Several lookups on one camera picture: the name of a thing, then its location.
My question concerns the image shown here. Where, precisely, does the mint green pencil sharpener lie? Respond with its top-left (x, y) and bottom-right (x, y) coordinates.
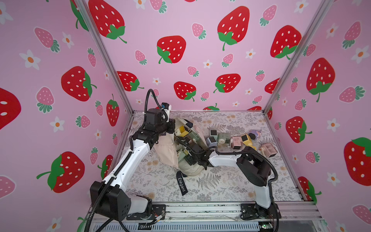
top-left (209, 129), bottom-right (218, 140)

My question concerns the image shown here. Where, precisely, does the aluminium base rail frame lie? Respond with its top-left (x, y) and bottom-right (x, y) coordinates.
top-left (89, 202), bottom-right (330, 232)

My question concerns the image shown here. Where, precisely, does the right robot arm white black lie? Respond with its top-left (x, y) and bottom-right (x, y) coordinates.
top-left (175, 137), bottom-right (281, 221)

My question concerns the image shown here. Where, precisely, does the purple pencil sharpener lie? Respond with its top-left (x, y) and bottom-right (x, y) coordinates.
top-left (248, 130), bottom-right (261, 141)

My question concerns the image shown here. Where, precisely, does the blue grey pencil sharpener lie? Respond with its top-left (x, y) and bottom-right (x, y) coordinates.
top-left (206, 136), bottom-right (218, 148)

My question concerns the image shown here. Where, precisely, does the cream canvas tote bag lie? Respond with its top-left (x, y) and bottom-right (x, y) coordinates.
top-left (154, 118), bottom-right (208, 196)

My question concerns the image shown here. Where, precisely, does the grey green pencil sharpener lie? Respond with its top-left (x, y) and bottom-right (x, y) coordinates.
top-left (217, 132), bottom-right (231, 146)

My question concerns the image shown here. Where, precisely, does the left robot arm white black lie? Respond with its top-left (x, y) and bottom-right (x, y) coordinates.
top-left (84, 119), bottom-right (175, 232)

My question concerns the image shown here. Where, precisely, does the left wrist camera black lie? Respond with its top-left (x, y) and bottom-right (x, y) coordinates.
top-left (144, 108), bottom-right (169, 130)

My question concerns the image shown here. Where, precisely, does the pink pencil sharpener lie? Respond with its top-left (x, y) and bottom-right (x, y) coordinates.
top-left (259, 143), bottom-right (278, 158)
top-left (231, 136), bottom-right (243, 150)

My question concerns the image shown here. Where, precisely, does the yellow pencil sharpener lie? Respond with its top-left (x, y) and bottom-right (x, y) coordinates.
top-left (175, 126), bottom-right (189, 137)
top-left (241, 134), bottom-right (257, 151)

